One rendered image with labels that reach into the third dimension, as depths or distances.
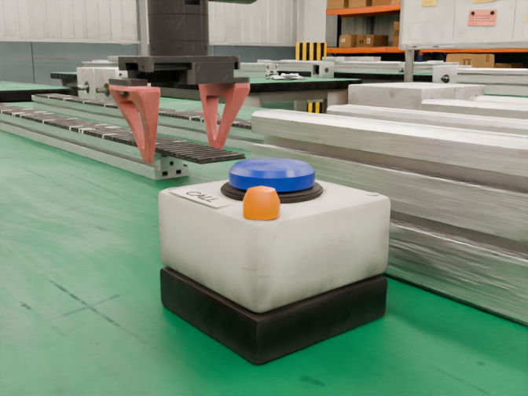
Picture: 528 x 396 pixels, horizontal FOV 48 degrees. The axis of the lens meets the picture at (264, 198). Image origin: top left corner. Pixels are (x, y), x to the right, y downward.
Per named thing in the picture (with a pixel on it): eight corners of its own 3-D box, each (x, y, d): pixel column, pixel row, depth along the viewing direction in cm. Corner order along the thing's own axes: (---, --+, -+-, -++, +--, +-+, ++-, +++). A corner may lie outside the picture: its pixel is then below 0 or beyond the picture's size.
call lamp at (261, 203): (235, 214, 24) (234, 185, 24) (264, 208, 25) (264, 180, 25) (258, 221, 23) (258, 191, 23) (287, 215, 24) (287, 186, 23)
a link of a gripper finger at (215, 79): (252, 155, 61) (251, 61, 59) (192, 164, 56) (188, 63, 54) (215, 148, 66) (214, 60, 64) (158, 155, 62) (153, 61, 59)
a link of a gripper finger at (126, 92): (210, 162, 58) (208, 62, 55) (143, 170, 53) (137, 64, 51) (175, 152, 63) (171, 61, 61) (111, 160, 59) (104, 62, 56)
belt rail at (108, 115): (32, 108, 145) (31, 95, 144) (49, 107, 147) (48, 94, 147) (295, 160, 72) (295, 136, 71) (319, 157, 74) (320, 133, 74)
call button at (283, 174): (212, 202, 28) (211, 161, 28) (276, 191, 31) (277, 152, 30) (265, 220, 25) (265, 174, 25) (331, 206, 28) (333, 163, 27)
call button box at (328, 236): (159, 306, 30) (153, 182, 28) (302, 265, 36) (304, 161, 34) (257, 369, 24) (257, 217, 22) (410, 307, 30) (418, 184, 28)
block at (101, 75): (86, 110, 139) (84, 68, 137) (130, 107, 147) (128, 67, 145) (108, 112, 132) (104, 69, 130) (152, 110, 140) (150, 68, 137)
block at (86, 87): (69, 106, 150) (67, 67, 147) (111, 104, 157) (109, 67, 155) (86, 108, 142) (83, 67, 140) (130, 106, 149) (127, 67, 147)
